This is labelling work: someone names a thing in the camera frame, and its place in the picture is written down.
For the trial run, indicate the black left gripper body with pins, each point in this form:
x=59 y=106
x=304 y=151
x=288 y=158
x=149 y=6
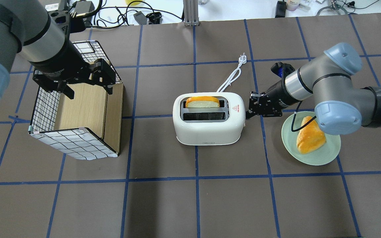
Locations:
x=62 y=64

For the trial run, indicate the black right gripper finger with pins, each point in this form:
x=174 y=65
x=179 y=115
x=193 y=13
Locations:
x=256 y=99
x=254 y=111

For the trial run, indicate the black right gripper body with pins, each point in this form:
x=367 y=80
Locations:
x=277 y=93

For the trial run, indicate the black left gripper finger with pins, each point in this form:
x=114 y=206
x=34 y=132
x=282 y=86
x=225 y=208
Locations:
x=102 y=75
x=50 y=85

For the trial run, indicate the white two-slot toaster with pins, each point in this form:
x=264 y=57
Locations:
x=209 y=126

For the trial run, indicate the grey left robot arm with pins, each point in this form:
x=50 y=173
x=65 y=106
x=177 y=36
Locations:
x=42 y=38

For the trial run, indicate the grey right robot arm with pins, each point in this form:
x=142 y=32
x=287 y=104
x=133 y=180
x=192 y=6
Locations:
x=340 y=108

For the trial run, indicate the toast slice in toaster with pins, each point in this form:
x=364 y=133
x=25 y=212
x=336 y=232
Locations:
x=202 y=102

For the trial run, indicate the golden bread on plate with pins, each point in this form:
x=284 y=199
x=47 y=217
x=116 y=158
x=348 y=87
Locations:
x=310 y=138

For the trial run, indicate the black power adapter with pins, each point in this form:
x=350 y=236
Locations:
x=140 y=18

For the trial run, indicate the pale green plate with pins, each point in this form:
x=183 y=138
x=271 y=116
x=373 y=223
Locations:
x=322 y=155

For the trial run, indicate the black device top right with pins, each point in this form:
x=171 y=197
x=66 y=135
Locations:
x=280 y=10

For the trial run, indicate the aluminium frame post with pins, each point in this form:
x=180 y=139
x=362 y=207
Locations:
x=190 y=10

